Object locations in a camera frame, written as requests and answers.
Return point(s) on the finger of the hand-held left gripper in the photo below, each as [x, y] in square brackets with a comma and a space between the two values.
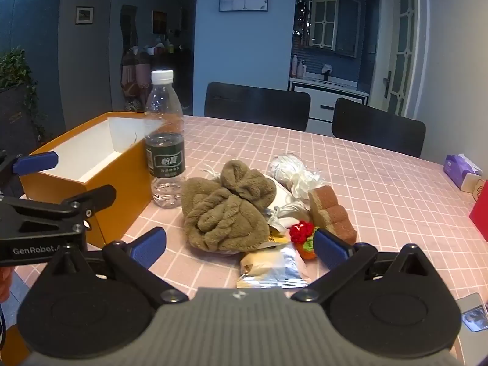
[36, 162]
[91, 198]

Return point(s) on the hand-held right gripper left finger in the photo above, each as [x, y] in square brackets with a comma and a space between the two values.
[146, 246]

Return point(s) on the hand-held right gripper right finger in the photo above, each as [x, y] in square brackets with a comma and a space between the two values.
[331, 247]

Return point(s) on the orange cardboard box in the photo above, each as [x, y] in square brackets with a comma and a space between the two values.
[114, 198]

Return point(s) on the orange crochet toy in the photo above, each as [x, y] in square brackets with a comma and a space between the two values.
[301, 232]

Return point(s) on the brown bread loaf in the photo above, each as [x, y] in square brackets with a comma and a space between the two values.
[331, 213]

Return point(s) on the brown fluffy towel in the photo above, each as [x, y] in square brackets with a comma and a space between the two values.
[225, 213]

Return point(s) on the yellow small packet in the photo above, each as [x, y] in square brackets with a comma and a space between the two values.
[277, 240]

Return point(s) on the white satin-edged pouch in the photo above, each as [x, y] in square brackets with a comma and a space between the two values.
[289, 207]

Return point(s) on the pink checked tablecloth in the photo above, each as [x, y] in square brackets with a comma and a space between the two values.
[381, 217]

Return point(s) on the silver snack packet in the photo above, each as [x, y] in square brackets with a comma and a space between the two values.
[274, 270]

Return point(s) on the white crumpled plastic bag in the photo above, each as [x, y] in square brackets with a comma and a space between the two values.
[293, 175]

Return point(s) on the clear plastic water bottle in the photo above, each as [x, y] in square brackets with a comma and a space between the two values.
[164, 152]

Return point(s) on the green potted plant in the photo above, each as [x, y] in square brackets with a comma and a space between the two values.
[15, 72]

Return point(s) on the black chair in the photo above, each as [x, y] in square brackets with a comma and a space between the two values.
[255, 105]
[377, 127]

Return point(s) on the cluttered dark sideboard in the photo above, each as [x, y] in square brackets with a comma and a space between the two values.
[152, 76]

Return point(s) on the purple tissue pack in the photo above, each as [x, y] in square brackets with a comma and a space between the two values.
[457, 169]

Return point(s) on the white vanity cabinet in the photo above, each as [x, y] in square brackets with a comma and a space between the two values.
[324, 99]

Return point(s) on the red box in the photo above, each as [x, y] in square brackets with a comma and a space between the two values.
[481, 217]

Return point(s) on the small framed picture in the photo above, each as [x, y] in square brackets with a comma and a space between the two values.
[84, 15]

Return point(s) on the smartphone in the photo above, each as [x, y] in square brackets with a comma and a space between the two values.
[472, 312]

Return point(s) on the beige small device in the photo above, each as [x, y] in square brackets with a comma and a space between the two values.
[481, 190]

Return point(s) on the pink bottles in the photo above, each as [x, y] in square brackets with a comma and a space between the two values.
[298, 68]

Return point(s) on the dark framed picture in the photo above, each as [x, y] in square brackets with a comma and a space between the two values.
[159, 22]

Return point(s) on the white glazed door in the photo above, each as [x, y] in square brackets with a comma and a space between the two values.
[396, 45]

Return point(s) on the white framed mirror cabinet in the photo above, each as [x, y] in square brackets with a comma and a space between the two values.
[335, 23]

